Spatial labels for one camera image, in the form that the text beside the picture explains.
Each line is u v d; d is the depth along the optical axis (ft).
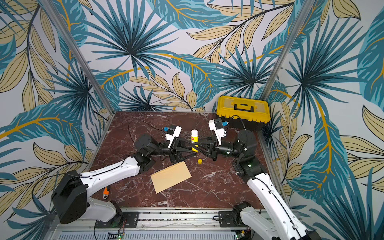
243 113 3.30
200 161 3.03
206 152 1.77
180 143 1.95
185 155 1.89
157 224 2.41
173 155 1.83
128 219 2.42
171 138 1.80
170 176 2.89
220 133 1.72
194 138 1.81
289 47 2.68
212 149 1.74
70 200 1.35
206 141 1.89
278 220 1.33
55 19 2.31
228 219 2.40
